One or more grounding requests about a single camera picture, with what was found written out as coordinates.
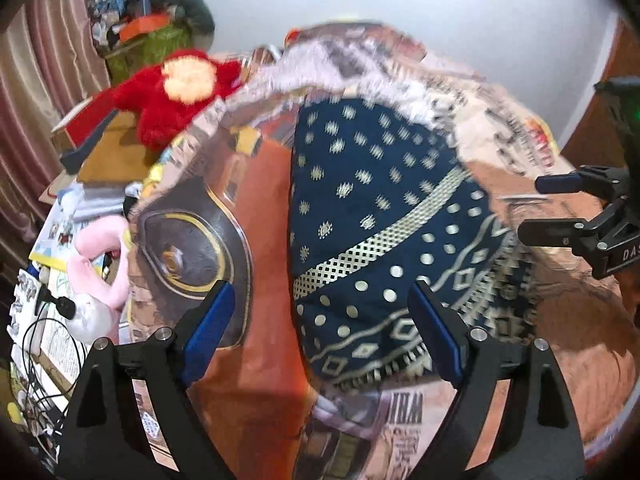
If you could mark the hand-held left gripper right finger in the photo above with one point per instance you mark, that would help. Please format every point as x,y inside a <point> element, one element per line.
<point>435,335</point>

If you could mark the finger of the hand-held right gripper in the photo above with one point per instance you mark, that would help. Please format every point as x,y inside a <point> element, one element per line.
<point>560,182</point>
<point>555,235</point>

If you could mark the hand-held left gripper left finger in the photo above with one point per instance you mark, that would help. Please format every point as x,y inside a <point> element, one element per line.
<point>210,330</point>

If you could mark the navy patterned hoodie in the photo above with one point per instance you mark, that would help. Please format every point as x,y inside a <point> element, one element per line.
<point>375,200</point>

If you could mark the brown wooden door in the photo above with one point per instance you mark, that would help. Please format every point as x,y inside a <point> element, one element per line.
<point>600,60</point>

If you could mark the pink and white plush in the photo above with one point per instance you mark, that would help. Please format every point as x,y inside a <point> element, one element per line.
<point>95,280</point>

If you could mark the printed bed blanket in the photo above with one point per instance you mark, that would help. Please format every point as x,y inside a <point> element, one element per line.
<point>270,210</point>

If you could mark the pile of books and papers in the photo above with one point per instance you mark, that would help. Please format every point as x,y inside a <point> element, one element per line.
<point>75,210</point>

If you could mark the brown cardboard board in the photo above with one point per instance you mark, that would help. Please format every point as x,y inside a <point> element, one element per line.
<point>115,157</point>

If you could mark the red plush toy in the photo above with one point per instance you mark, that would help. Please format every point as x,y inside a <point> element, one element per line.
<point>165,95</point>

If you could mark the red and white box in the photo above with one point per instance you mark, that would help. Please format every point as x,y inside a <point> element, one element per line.
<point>82,120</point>

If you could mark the green storage box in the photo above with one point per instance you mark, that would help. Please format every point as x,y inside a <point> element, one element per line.
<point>145,52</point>

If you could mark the striped brown curtain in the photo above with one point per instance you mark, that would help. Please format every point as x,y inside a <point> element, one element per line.
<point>30,85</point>

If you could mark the orange box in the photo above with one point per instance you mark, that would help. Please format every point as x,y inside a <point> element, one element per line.
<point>145,26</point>

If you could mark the pile of mixed clutter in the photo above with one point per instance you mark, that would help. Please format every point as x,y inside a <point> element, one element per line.
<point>120,0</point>

